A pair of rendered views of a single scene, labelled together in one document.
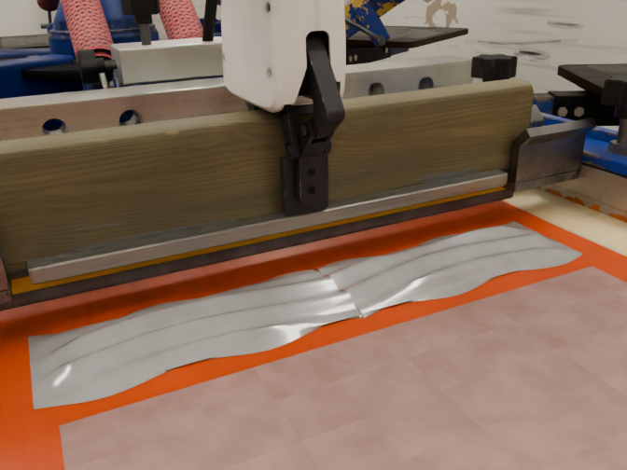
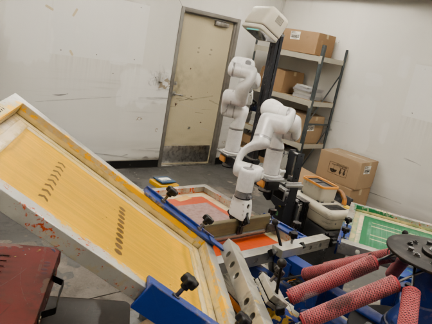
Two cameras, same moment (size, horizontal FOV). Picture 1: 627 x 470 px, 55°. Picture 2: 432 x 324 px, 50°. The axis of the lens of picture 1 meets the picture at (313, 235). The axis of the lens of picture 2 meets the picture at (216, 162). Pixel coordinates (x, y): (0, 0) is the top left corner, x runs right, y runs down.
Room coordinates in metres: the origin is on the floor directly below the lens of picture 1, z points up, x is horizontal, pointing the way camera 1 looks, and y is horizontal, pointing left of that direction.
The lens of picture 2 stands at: (2.21, -0.68, 1.81)
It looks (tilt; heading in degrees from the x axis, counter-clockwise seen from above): 15 degrees down; 163
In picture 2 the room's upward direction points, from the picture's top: 11 degrees clockwise
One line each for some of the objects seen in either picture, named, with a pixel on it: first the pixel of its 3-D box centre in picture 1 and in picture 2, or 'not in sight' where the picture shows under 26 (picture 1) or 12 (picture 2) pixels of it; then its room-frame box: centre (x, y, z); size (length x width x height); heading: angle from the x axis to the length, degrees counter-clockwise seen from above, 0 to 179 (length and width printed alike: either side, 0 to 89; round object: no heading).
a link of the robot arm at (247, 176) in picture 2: not in sight; (250, 177); (0.37, 0.05, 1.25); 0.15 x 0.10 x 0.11; 147
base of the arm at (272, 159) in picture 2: not in sight; (274, 162); (-0.09, 0.35, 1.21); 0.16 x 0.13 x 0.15; 104
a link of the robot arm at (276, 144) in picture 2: not in sight; (279, 135); (-0.09, 0.34, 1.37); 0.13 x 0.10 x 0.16; 57
